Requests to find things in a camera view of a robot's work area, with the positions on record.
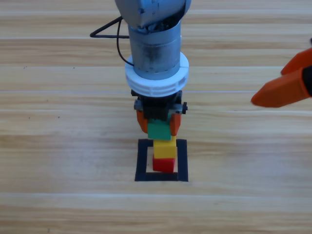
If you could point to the red wooden block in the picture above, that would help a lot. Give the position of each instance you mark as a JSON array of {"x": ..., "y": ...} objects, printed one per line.
[{"x": 163, "y": 165}]

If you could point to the black tape square outline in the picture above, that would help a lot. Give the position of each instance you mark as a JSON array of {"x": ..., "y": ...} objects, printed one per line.
[{"x": 182, "y": 161}]

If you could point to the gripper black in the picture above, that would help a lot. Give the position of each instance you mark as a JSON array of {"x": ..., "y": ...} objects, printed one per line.
[
  {"x": 156, "y": 107},
  {"x": 309, "y": 78}
]

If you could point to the yellow wooden block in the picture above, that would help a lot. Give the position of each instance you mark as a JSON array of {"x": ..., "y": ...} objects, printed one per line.
[{"x": 164, "y": 150}]

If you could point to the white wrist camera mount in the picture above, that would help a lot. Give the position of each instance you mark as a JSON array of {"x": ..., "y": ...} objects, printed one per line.
[{"x": 156, "y": 87}]

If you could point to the green wooden block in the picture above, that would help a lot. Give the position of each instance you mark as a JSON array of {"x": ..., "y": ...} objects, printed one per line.
[{"x": 158, "y": 131}]

